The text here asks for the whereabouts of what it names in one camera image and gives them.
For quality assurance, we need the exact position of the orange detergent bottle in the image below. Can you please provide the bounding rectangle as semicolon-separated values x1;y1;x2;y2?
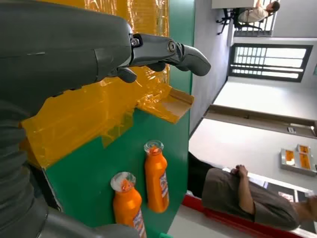
110;172;147;238
144;140;170;214

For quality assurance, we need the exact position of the yellow plastic sheet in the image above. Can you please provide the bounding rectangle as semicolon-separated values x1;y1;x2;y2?
21;0;195;170

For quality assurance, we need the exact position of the green table mat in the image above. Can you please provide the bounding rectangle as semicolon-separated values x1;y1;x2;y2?
45;0;196;238

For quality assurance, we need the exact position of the cardboard flap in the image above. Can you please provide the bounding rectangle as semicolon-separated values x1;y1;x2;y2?
161;87;195;124

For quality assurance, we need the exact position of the black office chair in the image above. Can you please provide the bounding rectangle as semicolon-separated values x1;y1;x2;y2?
216;8;263;35

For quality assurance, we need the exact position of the grey metal railing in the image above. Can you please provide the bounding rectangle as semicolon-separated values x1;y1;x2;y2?
234;0;278;37

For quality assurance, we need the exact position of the seated person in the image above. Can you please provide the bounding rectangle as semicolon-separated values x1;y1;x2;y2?
238;0;281;24

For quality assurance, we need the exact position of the standing person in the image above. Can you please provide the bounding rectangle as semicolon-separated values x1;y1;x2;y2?
187;151;317;232

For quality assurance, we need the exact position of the dark framed window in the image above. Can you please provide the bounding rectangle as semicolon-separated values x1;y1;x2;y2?
228;43;313;83

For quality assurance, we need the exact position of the brown door frame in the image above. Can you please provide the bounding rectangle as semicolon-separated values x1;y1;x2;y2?
203;104;317;139

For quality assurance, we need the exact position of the wall cabinet with orange panels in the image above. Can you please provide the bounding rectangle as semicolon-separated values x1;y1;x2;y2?
279;144;317;177

